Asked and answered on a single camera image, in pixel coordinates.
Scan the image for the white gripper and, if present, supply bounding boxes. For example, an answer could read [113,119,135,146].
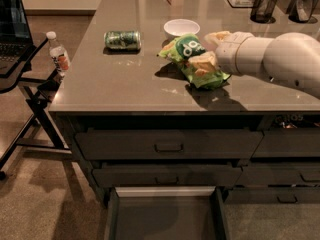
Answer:
[188,31,253,76]

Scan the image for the green rice chip bag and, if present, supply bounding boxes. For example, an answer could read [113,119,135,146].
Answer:
[157,34,230,90]

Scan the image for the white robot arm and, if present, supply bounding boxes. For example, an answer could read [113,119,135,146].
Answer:
[188,32,320,98]

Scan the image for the snack bags in top drawer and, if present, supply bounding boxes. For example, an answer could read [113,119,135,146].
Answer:
[272,114,320,129]

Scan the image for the grey kitchen counter cabinet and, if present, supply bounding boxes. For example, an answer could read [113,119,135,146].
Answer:
[50,0,319,202]

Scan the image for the top right dark drawer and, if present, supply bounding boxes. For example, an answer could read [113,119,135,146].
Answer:
[253,123,320,158]

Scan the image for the dark drawer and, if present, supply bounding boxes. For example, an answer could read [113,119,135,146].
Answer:
[92,164,241,188]
[236,163,320,186]
[74,129,263,160]
[225,187,320,204]
[253,123,320,158]

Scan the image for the middle right dark drawer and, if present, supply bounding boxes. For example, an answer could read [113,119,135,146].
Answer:
[236,163,320,186]

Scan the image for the bottom right dark drawer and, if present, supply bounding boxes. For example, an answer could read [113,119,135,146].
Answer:
[225,187,320,204]

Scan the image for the top left dark drawer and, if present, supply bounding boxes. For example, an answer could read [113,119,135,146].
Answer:
[74,129,263,160]

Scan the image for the middle left dark drawer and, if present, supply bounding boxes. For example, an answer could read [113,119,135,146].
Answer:
[92,164,241,188]

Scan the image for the open bottom left drawer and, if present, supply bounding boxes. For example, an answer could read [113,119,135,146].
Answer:
[104,186,231,240]

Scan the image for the white bowl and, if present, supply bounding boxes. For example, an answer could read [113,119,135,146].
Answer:
[164,19,200,40]

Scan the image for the black mesh cup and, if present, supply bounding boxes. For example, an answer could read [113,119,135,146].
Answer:
[250,0,278,23]

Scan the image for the green soda can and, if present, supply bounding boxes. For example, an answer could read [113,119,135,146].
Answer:
[104,31,141,51]

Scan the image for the clear plastic water bottle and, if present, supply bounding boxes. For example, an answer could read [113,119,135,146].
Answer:
[46,31,70,77]

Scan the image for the black laptop stand table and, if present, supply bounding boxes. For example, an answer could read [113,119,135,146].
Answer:
[0,37,69,180]

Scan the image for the black laptop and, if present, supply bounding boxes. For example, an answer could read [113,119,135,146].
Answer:
[0,0,35,77]

